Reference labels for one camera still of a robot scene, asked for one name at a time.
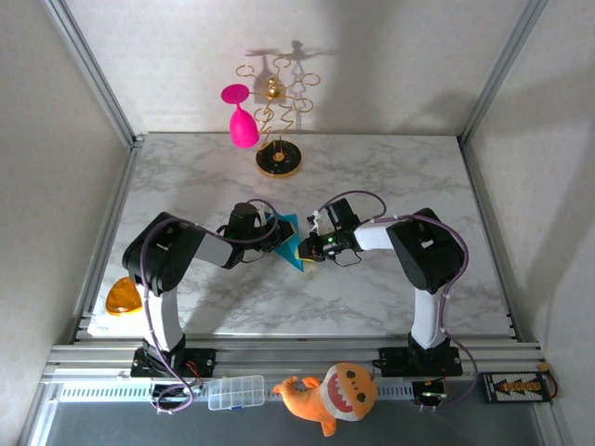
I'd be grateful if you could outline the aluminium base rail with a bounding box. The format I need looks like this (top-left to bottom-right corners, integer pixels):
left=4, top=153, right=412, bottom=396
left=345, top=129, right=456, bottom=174
left=41, top=341, right=548, bottom=383

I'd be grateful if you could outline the aluminium side rail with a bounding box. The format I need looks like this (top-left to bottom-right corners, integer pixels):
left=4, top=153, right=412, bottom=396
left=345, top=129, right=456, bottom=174
left=458, top=137, right=524, bottom=343
left=69, top=134, right=145, bottom=345

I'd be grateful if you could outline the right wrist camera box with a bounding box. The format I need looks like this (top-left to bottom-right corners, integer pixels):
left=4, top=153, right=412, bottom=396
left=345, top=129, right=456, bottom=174
left=305, top=209, right=329, bottom=237

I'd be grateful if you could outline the pink plastic wine glass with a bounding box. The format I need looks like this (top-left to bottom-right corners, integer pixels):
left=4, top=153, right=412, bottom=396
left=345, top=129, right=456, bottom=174
left=220, top=83, right=260, bottom=150

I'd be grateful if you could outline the gold wire glass rack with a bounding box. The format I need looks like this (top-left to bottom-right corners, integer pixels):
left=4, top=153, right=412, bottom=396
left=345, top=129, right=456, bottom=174
left=235, top=55, right=323, bottom=178

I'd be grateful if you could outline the orange plush shark toy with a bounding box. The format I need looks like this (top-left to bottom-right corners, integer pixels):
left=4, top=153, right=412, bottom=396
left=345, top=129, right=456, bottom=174
left=271, top=361, right=378, bottom=438

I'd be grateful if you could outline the orange translucent plastic cup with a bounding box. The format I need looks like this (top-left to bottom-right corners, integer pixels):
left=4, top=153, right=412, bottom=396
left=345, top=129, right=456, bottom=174
left=105, top=276, right=144, bottom=318

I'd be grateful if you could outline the blue cloth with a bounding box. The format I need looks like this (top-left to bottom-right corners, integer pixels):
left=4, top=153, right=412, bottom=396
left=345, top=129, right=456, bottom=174
left=265, top=210, right=308, bottom=274

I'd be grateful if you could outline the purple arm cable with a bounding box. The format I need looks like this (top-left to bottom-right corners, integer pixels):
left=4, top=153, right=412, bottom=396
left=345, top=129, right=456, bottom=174
left=319, top=190, right=480, bottom=413
left=138, top=198, right=281, bottom=415

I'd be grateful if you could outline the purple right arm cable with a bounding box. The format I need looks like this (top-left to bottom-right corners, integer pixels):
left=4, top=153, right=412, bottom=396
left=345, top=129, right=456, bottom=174
left=319, top=190, right=480, bottom=413

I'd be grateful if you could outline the black controller board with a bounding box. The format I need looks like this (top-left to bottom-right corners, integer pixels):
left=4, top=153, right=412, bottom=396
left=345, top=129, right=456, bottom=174
left=151, top=383, right=205, bottom=406
left=412, top=378, right=448, bottom=411

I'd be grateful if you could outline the clear plastic compartment box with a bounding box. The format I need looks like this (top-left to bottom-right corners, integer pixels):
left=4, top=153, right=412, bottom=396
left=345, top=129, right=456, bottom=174
left=206, top=374, right=266, bottom=412

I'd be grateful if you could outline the aluminium frame post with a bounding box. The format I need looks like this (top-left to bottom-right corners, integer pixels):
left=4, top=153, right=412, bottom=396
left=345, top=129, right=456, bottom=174
left=457, top=0, right=552, bottom=144
left=42, top=0, right=144, bottom=146

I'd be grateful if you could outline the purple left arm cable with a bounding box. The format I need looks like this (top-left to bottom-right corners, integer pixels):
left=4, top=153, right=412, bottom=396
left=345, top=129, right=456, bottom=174
left=138, top=198, right=281, bottom=415

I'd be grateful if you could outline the white slotted cable tray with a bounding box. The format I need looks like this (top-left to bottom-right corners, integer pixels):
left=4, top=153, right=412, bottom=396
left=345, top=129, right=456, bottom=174
left=55, top=380, right=419, bottom=403

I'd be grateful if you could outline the black power distribution board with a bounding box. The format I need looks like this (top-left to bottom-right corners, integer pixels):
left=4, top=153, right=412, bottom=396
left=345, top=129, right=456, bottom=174
left=483, top=371, right=554, bottom=404

